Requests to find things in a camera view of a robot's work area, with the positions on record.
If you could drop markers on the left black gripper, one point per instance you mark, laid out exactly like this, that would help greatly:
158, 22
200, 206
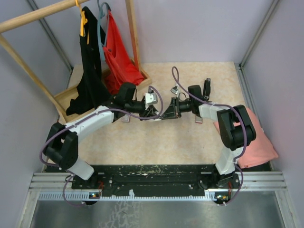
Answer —
149, 111

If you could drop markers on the aluminium frame rail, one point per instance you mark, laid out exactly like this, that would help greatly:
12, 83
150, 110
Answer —
61, 186

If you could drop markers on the red staple box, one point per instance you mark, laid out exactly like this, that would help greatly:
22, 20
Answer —
126, 119
198, 120

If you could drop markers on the black hanging garment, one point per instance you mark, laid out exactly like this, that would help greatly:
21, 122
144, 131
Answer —
91, 91

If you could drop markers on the left red staple box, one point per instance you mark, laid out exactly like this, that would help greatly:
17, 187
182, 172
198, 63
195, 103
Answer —
126, 119

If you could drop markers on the yellow clothes hanger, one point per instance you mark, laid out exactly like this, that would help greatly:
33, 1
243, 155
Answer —
83, 19

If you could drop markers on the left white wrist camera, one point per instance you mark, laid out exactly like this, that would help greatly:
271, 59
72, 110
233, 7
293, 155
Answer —
151, 99

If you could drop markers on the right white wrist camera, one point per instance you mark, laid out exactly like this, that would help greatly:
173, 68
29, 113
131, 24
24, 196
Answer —
175, 90

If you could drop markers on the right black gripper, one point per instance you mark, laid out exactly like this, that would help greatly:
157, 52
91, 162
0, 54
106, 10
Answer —
173, 111

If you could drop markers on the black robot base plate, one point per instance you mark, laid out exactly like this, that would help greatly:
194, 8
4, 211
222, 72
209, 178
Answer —
151, 180

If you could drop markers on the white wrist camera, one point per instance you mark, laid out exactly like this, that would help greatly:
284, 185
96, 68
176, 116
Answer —
175, 90
151, 99

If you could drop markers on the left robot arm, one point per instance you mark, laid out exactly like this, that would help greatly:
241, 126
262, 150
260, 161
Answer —
61, 147

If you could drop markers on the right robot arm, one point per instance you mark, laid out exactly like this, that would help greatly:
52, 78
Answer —
235, 128

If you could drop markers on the pink folded towel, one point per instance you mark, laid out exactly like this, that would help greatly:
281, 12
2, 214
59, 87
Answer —
260, 150

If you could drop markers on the red hanging garment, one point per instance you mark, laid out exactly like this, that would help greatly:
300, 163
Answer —
121, 67

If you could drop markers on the right red staple box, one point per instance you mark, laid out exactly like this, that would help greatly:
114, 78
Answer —
198, 120

